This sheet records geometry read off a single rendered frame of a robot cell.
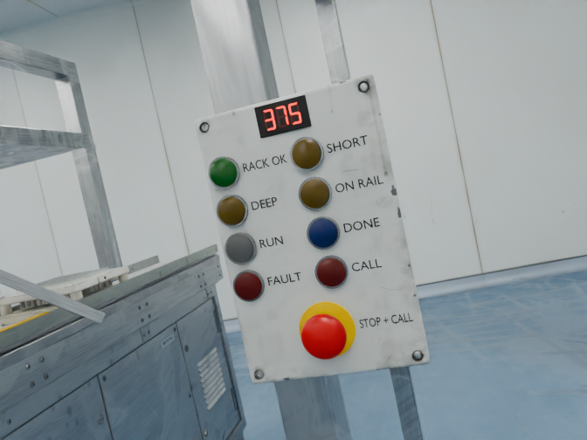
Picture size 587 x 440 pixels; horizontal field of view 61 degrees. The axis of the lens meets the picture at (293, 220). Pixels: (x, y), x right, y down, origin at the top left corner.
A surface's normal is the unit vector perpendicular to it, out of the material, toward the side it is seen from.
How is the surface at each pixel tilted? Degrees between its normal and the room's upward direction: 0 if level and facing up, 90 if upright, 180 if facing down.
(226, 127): 90
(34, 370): 90
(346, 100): 90
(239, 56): 90
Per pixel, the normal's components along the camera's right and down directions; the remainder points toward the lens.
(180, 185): -0.11, 0.08
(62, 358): 0.95, -0.18
